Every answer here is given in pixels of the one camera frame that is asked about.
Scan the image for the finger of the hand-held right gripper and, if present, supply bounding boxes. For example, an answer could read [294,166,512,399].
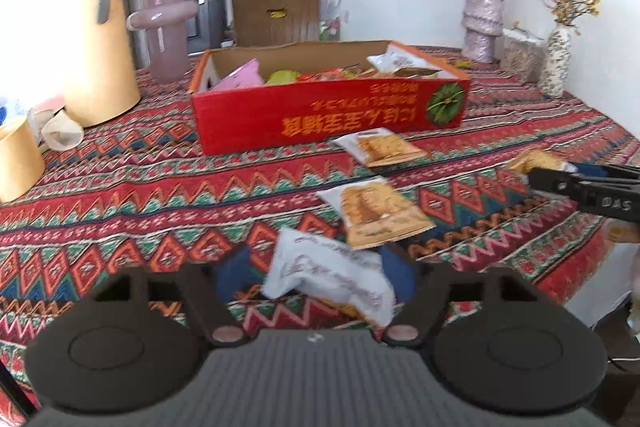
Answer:
[562,161,640,182]
[528,167,589,208]

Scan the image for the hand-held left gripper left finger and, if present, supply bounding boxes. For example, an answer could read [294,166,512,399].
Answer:
[92,244,262,349]

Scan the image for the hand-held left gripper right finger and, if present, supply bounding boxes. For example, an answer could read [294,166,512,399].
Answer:
[379,243,544,349]

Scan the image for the cracker snack packet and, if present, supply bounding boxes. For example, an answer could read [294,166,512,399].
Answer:
[506,149,579,178]
[317,176,436,252]
[332,132,429,169]
[367,44,454,80]

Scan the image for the white snack packet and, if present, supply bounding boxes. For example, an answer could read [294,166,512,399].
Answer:
[262,227,399,329]

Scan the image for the red cardboard box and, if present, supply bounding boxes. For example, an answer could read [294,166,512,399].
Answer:
[190,39,472,156]

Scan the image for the pink snack packet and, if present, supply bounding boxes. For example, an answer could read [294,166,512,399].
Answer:
[212,58,265,90]

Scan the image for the green snack packet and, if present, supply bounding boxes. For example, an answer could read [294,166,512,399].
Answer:
[265,69,304,86]

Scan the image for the orange blue snack packet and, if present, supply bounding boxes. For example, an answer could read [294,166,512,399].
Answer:
[299,67,379,83]

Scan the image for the floral ceramic vase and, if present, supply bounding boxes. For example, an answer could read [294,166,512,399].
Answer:
[539,26,574,98]

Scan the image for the red patterned tablecloth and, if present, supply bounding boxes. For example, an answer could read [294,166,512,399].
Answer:
[0,42,640,427]

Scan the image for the woven basket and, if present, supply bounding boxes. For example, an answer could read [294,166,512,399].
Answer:
[501,28,549,83]

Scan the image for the pink textured vase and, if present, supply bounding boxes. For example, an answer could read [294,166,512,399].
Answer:
[461,0,506,63]

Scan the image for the beige paper cup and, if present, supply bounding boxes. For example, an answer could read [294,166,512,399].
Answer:
[40,108,85,153]

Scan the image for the wooden chair back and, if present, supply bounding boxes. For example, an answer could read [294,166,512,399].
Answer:
[231,0,321,49]

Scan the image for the yellow thermos jug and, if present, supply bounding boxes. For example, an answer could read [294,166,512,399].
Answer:
[37,0,142,129]

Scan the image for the dark brown door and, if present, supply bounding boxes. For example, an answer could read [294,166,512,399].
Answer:
[172,0,226,58]

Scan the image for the plastic water bottle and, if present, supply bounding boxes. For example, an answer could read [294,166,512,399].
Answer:
[0,96,41,142]

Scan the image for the pink ring vase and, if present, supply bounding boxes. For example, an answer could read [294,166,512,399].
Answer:
[125,0,200,84]

